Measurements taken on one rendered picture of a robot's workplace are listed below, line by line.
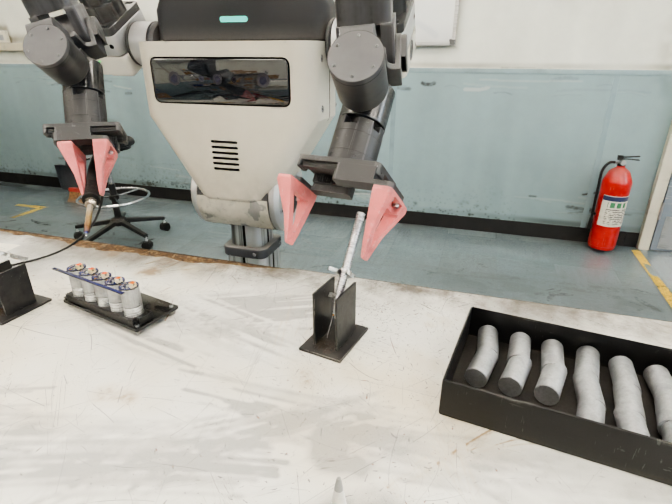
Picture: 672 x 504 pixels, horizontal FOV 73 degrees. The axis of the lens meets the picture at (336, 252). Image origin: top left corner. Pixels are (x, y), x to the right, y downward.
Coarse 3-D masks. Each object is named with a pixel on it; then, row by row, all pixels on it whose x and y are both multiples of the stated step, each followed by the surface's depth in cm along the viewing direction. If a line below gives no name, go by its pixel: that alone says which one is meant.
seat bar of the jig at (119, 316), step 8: (72, 296) 66; (80, 304) 65; (88, 304) 64; (96, 304) 64; (104, 312) 62; (112, 312) 62; (120, 312) 62; (144, 312) 62; (152, 312) 62; (120, 320) 61; (128, 320) 60; (136, 320) 60; (144, 320) 61
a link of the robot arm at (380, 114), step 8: (392, 88) 53; (392, 96) 53; (384, 104) 52; (392, 104) 54; (344, 112) 52; (352, 112) 51; (360, 112) 51; (368, 112) 51; (376, 112) 51; (384, 112) 52; (352, 120) 52; (376, 120) 52; (384, 120) 52; (384, 128) 53
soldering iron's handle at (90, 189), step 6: (90, 162) 71; (90, 168) 70; (90, 174) 69; (90, 180) 68; (96, 180) 68; (90, 186) 67; (96, 186) 68; (84, 192) 67; (90, 192) 66; (96, 192) 67; (84, 198) 66; (96, 198) 67; (96, 204) 67
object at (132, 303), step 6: (138, 288) 60; (126, 294) 59; (132, 294) 59; (138, 294) 60; (126, 300) 59; (132, 300) 60; (138, 300) 60; (126, 306) 60; (132, 306) 60; (138, 306) 60; (126, 312) 60; (132, 312) 60; (138, 312) 61
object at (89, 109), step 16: (64, 96) 67; (80, 96) 66; (96, 96) 68; (64, 112) 67; (80, 112) 66; (96, 112) 67; (48, 128) 65; (96, 128) 67; (112, 128) 67; (80, 144) 70
